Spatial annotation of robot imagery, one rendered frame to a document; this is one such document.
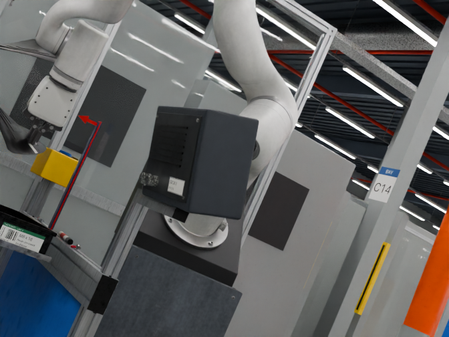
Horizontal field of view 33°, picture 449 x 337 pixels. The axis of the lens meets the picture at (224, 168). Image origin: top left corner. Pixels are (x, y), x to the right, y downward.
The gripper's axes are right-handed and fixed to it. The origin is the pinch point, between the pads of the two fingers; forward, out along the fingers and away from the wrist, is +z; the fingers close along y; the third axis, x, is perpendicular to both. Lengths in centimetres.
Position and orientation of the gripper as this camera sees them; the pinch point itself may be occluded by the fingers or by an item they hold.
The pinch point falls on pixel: (33, 136)
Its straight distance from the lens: 198.7
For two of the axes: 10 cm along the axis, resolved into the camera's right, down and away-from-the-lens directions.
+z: -5.2, 8.4, 1.7
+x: 2.8, 3.6, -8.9
